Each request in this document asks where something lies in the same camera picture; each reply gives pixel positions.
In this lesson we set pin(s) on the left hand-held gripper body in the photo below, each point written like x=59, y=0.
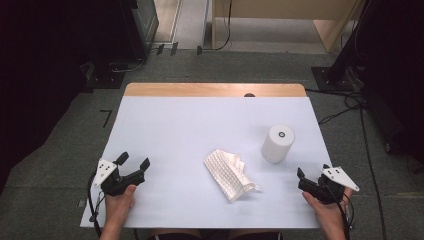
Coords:
x=113, y=183

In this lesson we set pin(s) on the light wooden desk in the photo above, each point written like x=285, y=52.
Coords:
x=276, y=8

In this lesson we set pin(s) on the person's left hand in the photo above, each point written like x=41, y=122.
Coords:
x=118, y=206

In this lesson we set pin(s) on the dark glass cabinet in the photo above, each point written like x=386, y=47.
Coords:
x=145, y=23

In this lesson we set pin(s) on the black stand base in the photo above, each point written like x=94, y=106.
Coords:
x=106, y=80
x=330, y=81

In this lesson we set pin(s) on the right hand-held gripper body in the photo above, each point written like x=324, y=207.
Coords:
x=325, y=191

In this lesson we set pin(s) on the white table mat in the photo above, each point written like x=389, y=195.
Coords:
x=186, y=133

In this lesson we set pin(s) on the person's right hand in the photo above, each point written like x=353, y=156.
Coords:
x=325, y=211

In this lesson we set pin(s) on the white cylindrical device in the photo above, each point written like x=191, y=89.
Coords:
x=277, y=144

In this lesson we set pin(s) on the white waffle cloth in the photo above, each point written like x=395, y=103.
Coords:
x=230, y=175

